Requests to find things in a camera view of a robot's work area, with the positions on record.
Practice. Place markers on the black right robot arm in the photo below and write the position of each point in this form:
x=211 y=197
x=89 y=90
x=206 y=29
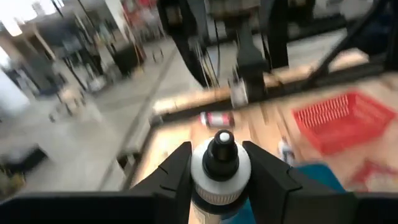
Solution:
x=186 y=37

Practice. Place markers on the red plastic basket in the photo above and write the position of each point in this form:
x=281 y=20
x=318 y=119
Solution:
x=342 y=124

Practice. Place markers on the red foil snack packet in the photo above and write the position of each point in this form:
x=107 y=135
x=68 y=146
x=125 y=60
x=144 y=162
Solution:
x=373 y=177

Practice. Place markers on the teal plastic bin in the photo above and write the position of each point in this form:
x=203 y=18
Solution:
x=317 y=177

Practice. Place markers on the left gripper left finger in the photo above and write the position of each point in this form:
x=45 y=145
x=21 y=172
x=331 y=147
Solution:
x=174 y=174

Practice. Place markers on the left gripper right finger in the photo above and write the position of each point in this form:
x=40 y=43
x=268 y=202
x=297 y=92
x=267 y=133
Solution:
x=270 y=183

